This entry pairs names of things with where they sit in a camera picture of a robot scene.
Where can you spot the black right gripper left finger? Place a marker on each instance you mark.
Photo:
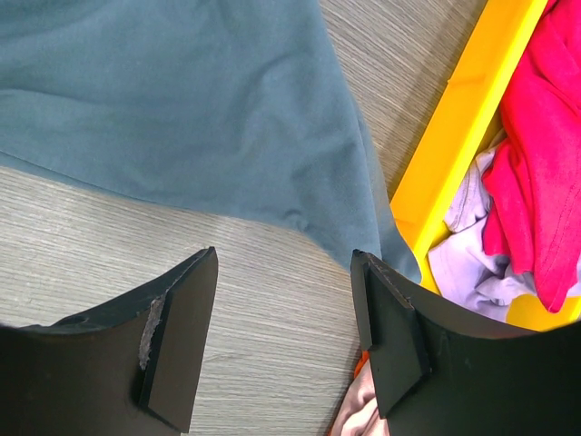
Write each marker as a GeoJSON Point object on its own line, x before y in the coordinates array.
{"type": "Point", "coordinates": [128, 366]}

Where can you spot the magenta pink t shirt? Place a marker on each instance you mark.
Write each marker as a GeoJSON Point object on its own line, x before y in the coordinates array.
{"type": "Point", "coordinates": [542, 98]}

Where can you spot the light pink folded t shirt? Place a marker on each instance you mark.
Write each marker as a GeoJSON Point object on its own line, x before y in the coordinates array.
{"type": "Point", "coordinates": [359, 412]}

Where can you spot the grey-blue t shirt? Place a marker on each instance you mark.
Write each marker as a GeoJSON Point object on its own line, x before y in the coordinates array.
{"type": "Point", "coordinates": [236, 108]}

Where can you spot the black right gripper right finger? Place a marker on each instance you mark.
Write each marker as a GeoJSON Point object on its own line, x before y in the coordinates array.
{"type": "Point", "coordinates": [439, 369]}

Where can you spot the orange folded t shirt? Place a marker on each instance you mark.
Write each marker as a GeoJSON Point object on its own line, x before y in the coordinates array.
{"type": "Point", "coordinates": [364, 357]}

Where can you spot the lavender purple t shirt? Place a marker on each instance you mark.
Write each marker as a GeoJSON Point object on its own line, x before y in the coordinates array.
{"type": "Point", "coordinates": [467, 272]}

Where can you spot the yellow plastic tray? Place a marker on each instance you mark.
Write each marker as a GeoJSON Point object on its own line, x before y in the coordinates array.
{"type": "Point", "coordinates": [467, 122]}

